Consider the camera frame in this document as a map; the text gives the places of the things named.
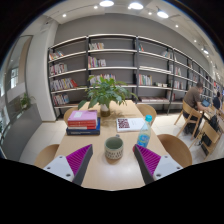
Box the wooden chair far right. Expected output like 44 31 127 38
136 104 157 122

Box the clear plastic water bottle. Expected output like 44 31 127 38
137 115 152 147

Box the stack of books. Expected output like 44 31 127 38
66 110 100 135

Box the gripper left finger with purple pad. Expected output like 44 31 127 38
44 145 93 185

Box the small plant by window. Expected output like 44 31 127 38
20 93 35 110

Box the potted green plant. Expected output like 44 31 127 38
78 77 137 117

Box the white booklet with QR code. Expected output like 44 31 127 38
116 118 144 132

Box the wooden chair far left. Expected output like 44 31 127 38
64 107 78 125

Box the seated man in brown shirt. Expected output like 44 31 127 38
183 82 210 136

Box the large grey bookshelf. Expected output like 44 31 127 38
48 34 214 117

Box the green ceramic mug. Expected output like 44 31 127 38
104 136 124 160

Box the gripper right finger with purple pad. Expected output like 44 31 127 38
134 144 182 184

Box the wooden chair with bag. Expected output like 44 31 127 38
192 121 221 156

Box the wooden chair front left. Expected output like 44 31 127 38
34 144 59 168

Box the wooden chair front right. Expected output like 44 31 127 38
158 134 192 168

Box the wooden chair under man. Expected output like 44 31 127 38
177 102 202 137

